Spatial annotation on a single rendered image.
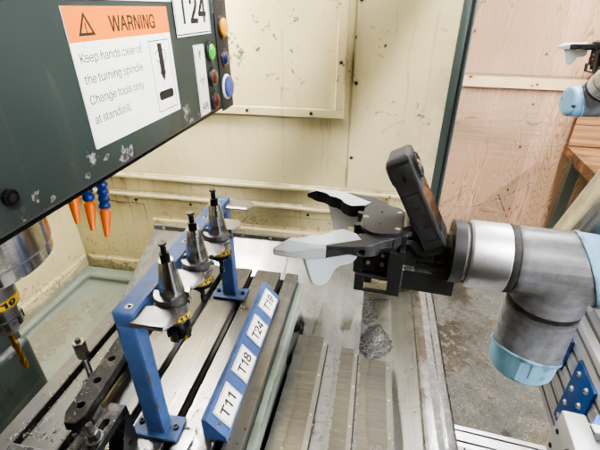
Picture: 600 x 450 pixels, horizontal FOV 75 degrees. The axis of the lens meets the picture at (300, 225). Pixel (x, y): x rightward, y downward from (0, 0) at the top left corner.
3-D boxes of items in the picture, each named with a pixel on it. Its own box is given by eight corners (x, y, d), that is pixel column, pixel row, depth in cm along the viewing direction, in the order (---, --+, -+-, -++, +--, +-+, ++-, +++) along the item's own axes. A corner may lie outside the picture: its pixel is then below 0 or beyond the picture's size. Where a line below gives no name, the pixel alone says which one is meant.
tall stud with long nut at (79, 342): (101, 375, 93) (87, 335, 87) (94, 385, 91) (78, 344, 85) (90, 373, 94) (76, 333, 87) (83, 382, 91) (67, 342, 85)
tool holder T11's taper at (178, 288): (170, 280, 72) (163, 250, 69) (189, 287, 71) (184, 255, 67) (153, 295, 69) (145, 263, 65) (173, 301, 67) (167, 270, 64)
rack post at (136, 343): (187, 420, 83) (163, 313, 69) (176, 444, 79) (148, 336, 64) (145, 412, 85) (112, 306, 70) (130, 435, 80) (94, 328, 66)
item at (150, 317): (184, 312, 68) (183, 308, 67) (170, 334, 63) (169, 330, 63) (147, 306, 69) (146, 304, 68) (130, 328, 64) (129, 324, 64)
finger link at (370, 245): (331, 266, 40) (405, 249, 42) (332, 253, 39) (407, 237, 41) (313, 243, 43) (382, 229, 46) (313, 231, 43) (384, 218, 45)
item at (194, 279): (209, 274, 77) (208, 271, 77) (197, 291, 72) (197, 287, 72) (176, 270, 78) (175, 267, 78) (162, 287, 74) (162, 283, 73)
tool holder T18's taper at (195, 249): (188, 251, 81) (184, 222, 78) (210, 251, 81) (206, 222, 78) (183, 263, 77) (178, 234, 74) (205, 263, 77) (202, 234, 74)
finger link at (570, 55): (549, 65, 120) (583, 65, 113) (553, 44, 118) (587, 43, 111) (554, 62, 122) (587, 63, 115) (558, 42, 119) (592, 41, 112)
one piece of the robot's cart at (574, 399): (556, 413, 90) (583, 359, 82) (568, 449, 83) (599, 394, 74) (550, 412, 91) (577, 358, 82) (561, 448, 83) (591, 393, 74)
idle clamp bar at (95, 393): (146, 346, 101) (141, 328, 98) (90, 444, 78) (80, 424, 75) (128, 345, 102) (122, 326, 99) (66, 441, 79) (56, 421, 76)
